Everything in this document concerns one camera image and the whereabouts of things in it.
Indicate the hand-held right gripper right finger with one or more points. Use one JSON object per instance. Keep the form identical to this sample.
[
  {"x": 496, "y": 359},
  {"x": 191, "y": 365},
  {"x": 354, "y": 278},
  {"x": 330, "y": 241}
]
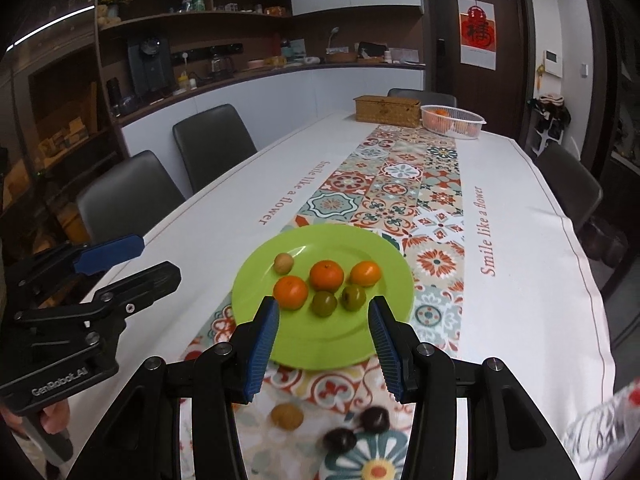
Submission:
[{"x": 385, "y": 350}]

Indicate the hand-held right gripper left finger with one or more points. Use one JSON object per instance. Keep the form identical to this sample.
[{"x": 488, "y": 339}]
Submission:
[{"x": 262, "y": 350}]

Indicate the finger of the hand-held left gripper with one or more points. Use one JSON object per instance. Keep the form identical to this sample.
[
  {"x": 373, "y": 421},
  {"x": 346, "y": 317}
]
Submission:
[
  {"x": 110, "y": 255},
  {"x": 150, "y": 285}
]

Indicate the green plate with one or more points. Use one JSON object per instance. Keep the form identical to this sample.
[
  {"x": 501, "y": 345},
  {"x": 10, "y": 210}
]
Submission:
[{"x": 325, "y": 340}]

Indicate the green tangerine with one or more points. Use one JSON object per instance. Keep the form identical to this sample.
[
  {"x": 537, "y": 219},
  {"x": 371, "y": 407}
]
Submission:
[
  {"x": 353, "y": 297},
  {"x": 324, "y": 304}
]

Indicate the brown round fruit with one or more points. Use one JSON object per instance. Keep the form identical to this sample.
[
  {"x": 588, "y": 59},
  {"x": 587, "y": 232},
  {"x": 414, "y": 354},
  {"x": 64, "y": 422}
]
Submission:
[
  {"x": 287, "y": 416},
  {"x": 283, "y": 262}
]

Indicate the large orange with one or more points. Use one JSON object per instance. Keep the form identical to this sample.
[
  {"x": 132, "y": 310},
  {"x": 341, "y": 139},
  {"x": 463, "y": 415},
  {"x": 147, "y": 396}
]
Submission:
[{"x": 326, "y": 276}]

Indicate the person's left hand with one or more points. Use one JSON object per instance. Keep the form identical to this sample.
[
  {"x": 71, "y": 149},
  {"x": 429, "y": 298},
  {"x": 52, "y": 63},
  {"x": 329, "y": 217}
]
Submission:
[{"x": 56, "y": 416}]

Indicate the dark grey chair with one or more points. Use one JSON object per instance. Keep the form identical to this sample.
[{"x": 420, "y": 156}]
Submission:
[
  {"x": 130, "y": 195},
  {"x": 570, "y": 190},
  {"x": 215, "y": 140},
  {"x": 422, "y": 97}
]

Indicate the dark purple round fruit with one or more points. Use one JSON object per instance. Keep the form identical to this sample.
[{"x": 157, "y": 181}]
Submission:
[
  {"x": 375, "y": 418},
  {"x": 339, "y": 440}
]

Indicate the white tablecloth with patterned runner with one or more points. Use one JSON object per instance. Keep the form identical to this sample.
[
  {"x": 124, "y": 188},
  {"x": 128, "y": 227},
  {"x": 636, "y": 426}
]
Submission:
[{"x": 525, "y": 260}]

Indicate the black countertop appliance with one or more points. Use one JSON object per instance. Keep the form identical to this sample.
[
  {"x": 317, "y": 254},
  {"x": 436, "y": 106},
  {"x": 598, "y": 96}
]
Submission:
[{"x": 147, "y": 70}]

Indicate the clear plastic water bottle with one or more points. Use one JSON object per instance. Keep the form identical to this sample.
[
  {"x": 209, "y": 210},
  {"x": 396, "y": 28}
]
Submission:
[{"x": 600, "y": 430}]

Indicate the white plastic basket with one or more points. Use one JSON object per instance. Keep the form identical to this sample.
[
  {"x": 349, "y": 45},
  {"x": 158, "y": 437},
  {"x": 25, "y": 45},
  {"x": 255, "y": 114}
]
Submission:
[{"x": 452, "y": 122}]

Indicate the wicker box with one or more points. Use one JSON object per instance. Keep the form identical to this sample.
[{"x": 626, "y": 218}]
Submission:
[{"x": 387, "y": 110}]

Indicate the white counter cabinets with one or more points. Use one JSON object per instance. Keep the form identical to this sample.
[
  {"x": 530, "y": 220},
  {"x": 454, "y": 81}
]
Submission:
[{"x": 300, "y": 95}]

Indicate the dark wooden door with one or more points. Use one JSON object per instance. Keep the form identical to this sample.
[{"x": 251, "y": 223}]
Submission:
[{"x": 510, "y": 100}]

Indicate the pile of clothes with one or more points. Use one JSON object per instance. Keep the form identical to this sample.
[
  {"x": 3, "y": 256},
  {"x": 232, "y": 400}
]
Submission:
[{"x": 550, "y": 107}]

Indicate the white desk lamp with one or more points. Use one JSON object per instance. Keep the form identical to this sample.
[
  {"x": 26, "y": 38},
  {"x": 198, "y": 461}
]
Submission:
[{"x": 333, "y": 37}]

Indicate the red and white door poster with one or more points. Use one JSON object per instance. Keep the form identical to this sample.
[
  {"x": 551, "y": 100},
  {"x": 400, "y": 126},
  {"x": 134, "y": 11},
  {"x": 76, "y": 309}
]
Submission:
[{"x": 477, "y": 30}]

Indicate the wooden wall shelf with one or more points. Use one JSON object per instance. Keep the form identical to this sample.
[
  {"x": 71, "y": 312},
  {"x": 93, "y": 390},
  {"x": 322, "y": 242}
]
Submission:
[{"x": 200, "y": 16}]

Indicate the white wall intercom panel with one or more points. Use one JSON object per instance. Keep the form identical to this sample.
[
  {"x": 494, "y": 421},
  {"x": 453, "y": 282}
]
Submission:
[{"x": 551, "y": 62}]

